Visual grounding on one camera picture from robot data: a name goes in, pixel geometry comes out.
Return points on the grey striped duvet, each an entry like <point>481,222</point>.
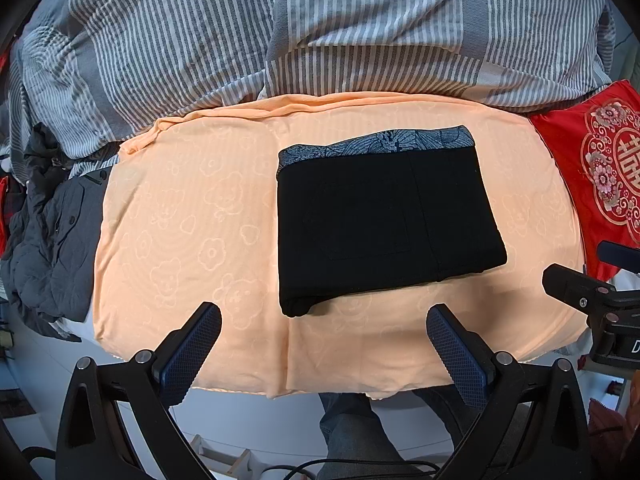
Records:
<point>350,35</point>

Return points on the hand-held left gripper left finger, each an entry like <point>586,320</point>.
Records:
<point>192,355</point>

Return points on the person's right leg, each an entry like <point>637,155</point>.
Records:
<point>445,410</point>

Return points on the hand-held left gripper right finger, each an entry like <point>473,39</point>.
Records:
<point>457,360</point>

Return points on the grey jacket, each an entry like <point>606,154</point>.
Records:
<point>50,250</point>

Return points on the red floral embroidered pillow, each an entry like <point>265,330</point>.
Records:
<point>565,160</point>

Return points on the black pants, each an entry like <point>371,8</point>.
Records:
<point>380,220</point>

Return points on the reddish brown cloth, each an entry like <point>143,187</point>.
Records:
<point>607,430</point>

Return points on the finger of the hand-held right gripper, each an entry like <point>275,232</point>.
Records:
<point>575,287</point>
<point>622,256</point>

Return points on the orange bed sheet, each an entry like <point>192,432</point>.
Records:
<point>200,210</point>

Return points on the bright red cloth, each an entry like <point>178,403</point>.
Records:
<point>3,215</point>

